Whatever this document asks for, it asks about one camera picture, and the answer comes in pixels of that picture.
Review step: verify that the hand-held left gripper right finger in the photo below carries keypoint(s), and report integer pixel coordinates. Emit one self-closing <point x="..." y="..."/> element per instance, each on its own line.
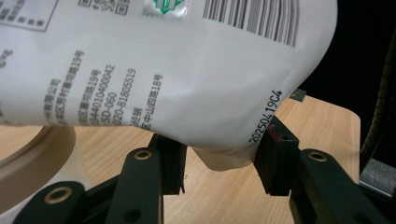
<point x="277" y="165"/>

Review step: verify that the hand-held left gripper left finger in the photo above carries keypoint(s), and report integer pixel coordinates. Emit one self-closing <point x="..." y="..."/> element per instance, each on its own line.
<point x="171" y="168"/>

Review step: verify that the white printed pouch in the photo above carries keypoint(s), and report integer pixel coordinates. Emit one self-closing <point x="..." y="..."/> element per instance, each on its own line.
<point x="186" y="77"/>

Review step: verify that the glass jar with hinged lid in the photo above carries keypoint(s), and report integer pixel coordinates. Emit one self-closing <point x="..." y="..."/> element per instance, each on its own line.
<point x="31" y="161"/>

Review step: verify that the dark tape piece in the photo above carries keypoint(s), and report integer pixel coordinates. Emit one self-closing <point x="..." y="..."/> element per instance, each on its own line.
<point x="298" y="94"/>

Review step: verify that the black ribbed pole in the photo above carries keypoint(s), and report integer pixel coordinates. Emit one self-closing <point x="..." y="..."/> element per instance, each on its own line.
<point x="381" y="109"/>

